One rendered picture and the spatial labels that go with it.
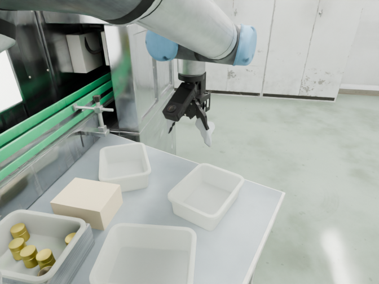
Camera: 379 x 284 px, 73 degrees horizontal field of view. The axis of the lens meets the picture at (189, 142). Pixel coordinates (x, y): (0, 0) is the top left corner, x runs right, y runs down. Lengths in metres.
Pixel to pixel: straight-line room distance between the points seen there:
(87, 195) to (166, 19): 0.64
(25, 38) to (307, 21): 3.30
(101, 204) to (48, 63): 0.77
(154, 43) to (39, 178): 0.63
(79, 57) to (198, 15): 1.14
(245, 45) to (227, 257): 0.52
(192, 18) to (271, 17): 3.51
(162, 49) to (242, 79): 3.44
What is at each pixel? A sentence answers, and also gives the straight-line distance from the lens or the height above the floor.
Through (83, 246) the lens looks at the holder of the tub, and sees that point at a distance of 0.75.
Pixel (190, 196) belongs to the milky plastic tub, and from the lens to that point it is 0.89.
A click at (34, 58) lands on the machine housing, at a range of 1.29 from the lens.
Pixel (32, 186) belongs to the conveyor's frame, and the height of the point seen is 0.81.
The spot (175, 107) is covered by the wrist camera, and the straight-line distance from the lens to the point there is 0.65.
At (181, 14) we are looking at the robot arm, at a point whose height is 1.33.
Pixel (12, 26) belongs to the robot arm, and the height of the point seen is 1.32.
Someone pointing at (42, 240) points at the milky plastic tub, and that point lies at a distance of 0.84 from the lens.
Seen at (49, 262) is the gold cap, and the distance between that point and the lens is 0.75.
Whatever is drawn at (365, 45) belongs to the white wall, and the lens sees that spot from 4.65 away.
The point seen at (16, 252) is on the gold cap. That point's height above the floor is 0.80.
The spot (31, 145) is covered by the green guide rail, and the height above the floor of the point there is 0.92.
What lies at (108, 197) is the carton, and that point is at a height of 0.83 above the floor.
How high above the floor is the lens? 1.35
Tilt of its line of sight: 30 degrees down
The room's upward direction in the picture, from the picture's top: straight up
